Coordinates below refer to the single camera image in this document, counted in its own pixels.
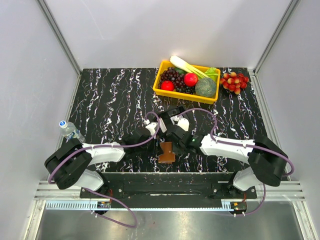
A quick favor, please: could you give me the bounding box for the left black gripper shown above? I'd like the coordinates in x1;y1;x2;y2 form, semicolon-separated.
136;134;164;158

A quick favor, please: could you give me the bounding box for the brown leather card holder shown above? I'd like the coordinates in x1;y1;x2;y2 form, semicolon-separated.
158;142;176;164

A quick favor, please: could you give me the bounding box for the black card box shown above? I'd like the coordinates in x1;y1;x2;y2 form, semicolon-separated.
158;105;192;134

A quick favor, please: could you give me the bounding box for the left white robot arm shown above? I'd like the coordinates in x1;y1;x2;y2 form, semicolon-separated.
44;130;157;198

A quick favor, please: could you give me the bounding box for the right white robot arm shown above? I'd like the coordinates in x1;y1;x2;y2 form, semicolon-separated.
161;125;294;198

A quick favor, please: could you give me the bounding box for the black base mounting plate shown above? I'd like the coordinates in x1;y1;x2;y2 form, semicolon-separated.
96;172;257;200

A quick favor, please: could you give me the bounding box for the green netted melon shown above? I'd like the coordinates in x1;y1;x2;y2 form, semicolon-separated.
195;77;217;98

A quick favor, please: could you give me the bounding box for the red apple front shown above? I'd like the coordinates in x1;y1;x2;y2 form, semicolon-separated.
160;80;175;91

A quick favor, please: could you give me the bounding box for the red apple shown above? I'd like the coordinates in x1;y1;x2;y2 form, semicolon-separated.
184;73;199;87
160;80;175;91

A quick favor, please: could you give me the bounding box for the red apple back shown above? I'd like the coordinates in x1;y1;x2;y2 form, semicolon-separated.
184;73;199;87

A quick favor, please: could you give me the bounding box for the dark purple grape bunch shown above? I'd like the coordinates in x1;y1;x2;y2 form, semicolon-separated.
157;67;195;94

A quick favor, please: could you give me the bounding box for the green cucumber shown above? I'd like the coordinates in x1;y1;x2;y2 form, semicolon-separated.
174;67;187;74

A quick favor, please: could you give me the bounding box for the yellow plastic basket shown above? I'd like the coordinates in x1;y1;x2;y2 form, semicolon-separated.
152;60;221;105

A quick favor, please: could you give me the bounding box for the red cherry cluster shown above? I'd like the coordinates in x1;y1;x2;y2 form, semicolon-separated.
219;72;250;95

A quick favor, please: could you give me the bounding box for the white green leek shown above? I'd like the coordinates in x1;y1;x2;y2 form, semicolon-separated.
169;55;208;79

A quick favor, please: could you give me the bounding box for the clear plastic water bottle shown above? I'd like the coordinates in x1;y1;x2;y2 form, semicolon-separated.
59;120;86;143

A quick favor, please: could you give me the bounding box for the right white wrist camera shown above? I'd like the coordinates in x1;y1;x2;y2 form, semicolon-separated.
176;118;190;132

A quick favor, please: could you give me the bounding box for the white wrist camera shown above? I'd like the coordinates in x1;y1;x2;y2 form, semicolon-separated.
176;118;190;132
144;120;158;136

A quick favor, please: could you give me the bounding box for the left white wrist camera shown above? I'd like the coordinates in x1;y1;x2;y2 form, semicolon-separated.
144;120;158;136

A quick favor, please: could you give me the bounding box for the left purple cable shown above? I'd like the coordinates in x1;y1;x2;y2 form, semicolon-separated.
47;111;162;229

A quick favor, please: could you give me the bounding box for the aluminium frame rail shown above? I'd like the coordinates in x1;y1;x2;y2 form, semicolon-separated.
33;181;305;212

